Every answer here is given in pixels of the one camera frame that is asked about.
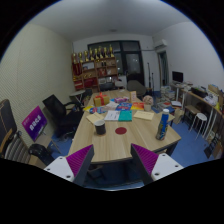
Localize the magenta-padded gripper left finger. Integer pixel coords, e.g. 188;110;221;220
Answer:
43;144;95;186

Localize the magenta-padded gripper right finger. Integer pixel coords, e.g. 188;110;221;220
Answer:
130;143;184;185

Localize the blue drink bottle white cap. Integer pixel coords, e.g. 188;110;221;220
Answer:
155;108;170;141

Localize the flat round red coaster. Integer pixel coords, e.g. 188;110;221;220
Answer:
114;126;128;136

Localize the dark mug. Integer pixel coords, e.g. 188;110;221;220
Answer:
94;119;107;136

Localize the tan envelope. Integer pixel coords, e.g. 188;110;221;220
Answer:
133;110;155;121

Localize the black office chair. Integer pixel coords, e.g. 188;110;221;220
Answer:
42;94;85;138

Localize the yellow paper envelope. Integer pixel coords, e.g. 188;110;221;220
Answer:
86;112;105;126

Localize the teal notebook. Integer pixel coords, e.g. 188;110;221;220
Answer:
118;110;134;122

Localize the purple sign board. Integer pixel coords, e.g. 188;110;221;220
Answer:
21;105;48;142

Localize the orange yellow booklet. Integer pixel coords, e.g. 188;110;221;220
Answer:
130;102;146;111

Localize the white round stool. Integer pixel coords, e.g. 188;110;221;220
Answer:
193;112;208;132

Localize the white paper sheet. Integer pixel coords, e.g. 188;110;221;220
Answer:
103;110;121;122

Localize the round patterned ball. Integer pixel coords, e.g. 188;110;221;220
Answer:
142;94;154;106

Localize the blue patterned book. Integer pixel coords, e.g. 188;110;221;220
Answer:
115;102;133;112

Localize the wooden side desk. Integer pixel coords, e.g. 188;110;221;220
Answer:
181;87;224;141

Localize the grey swivel chair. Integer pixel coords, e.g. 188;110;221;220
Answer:
126;79;147;98

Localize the black monitor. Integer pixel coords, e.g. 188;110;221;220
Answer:
171;70;184;84

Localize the wooden shelf unit with trophies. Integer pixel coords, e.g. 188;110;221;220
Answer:
70;44;120;93

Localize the white air conditioner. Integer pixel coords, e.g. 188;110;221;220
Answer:
153;38;168;50

